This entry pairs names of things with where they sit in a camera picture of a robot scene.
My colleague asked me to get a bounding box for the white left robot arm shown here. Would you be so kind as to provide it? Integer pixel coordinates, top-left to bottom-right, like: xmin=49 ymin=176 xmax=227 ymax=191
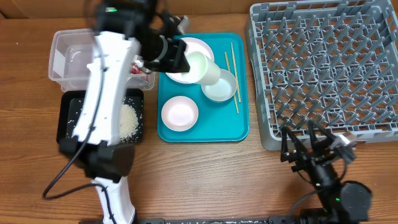
xmin=59 ymin=1 xmax=190 ymax=223

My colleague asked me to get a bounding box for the grey-white bowl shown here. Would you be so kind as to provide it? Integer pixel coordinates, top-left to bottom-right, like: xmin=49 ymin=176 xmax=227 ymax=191
xmin=201 ymin=69 xmax=236 ymax=102

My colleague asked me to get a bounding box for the grey dishwasher rack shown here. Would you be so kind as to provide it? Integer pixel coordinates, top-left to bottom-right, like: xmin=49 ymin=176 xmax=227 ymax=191
xmin=246 ymin=0 xmax=397 ymax=151

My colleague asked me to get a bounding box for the red foil wrapper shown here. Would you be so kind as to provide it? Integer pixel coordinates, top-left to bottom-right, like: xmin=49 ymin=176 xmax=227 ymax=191
xmin=130 ymin=62 xmax=144 ymax=75

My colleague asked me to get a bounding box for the white rice pile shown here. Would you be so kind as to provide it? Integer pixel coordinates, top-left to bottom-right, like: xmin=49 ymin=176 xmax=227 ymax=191
xmin=119 ymin=105 xmax=139 ymax=141

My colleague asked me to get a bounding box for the white paper cup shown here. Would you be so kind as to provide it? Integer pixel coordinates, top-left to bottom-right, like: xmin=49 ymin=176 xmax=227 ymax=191
xmin=182 ymin=52 xmax=221 ymax=85

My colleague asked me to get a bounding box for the black plastic tray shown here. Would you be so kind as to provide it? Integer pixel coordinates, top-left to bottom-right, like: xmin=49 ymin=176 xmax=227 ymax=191
xmin=56 ymin=88 xmax=144 ymax=143

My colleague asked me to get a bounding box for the clear plastic bin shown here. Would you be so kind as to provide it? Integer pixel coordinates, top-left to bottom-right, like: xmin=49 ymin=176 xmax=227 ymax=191
xmin=49 ymin=29 xmax=155 ymax=93

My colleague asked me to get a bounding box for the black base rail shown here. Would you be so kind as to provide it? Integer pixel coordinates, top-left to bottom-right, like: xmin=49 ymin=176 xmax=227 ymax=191
xmin=77 ymin=215 xmax=355 ymax=224

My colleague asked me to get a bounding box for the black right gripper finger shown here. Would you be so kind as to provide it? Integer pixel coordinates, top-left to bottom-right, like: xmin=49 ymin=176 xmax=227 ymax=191
xmin=281 ymin=126 xmax=307 ymax=153
xmin=308 ymin=120 xmax=336 ymax=146

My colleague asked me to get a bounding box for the wooden chopstick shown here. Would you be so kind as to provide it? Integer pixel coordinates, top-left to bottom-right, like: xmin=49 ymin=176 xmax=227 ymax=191
xmin=224 ymin=52 xmax=239 ymax=114
xmin=231 ymin=42 xmax=241 ymax=103

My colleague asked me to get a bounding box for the teal plastic tray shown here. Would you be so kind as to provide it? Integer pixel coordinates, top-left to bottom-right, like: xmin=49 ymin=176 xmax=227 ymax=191
xmin=157 ymin=33 xmax=250 ymax=142

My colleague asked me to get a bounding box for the white plate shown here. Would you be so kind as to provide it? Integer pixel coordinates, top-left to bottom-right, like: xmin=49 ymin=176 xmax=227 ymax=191
xmin=166 ymin=37 xmax=215 ymax=84

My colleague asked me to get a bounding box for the pinkish small bowl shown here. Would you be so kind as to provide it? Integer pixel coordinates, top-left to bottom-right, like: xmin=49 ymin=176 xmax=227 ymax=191
xmin=161 ymin=96 xmax=199 ymax=132

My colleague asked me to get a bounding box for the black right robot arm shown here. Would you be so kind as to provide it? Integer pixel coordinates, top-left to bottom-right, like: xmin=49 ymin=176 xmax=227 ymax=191
xmin=280 ymin=120 xmax=373 ymax=223

